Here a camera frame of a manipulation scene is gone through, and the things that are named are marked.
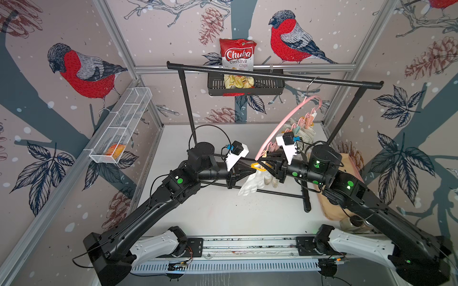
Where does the red cassava chips bag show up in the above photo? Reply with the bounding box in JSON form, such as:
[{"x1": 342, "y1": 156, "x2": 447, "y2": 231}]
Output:
[{"x1": 219, "y1": 39, "x2": 256, "y2": 89}]

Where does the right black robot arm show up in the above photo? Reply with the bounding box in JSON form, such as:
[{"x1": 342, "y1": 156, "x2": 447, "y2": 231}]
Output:
[{"x1": 256, "y1": 145, "x2": 453, "y2": 286}]

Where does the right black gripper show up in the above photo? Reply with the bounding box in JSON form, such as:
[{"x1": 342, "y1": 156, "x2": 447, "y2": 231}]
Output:
[{"x1": 258, "y1": 151, "x2": 328, "y2": 189}]

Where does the pink clip hanger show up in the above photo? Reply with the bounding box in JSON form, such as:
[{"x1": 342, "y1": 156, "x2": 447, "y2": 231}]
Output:
[{"x1": 255, "y1": 95, "x2": 323, "y2": 160}]

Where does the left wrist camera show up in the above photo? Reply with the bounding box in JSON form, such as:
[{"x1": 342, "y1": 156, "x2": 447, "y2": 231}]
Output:
[{"x1": 223, "y1": 141, "x2": 249, "y2": 172}]

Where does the glass spice jar dark lid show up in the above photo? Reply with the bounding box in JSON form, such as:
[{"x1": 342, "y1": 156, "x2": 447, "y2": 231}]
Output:
[{"x1": 339, "y1": 216, "x2": 363, "y2": 233}]

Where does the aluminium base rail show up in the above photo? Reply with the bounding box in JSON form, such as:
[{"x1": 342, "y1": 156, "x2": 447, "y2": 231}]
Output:
[{"x1": 128, "y1": 230, "x2": 395, "y2": 276}]

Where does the dark wall basket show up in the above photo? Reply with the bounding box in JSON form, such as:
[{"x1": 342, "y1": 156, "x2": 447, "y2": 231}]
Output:
[{"x1": 208, "y1": 72, "x2": 285, "y2": 97}]

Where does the orange snack packet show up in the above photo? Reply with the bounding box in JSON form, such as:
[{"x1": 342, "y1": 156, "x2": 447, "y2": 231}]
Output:
[{"x1": 104, "y1": 144, "x2": 126, "y2": 160}]

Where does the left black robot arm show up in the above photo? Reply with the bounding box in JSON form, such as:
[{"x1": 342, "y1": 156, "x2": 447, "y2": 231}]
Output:
[{"x1": 83, "y1": 141, "x2": 254, "y2": 286}]

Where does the tan pink-edged placemat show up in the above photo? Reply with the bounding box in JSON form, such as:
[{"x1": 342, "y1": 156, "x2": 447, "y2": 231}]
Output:
[{"x1": 317, "y1": 153, "x2": 364, "y2": 221}]

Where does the black clothes rack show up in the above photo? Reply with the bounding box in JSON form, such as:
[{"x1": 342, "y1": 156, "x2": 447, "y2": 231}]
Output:
[{"x1": 166, "y1": 61, "x2": 385, "y2": 214}]

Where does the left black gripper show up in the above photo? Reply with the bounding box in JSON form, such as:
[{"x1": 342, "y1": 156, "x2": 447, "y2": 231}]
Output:
[{"x1": 197, "y1": 161, "x2": 256, "y2": 189}]

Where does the green-striped leather glove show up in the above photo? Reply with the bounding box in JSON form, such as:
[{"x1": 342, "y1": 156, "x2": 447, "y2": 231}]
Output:
[{"x1": 284, "y1": 123, "x2": 316, "y2": 144}]

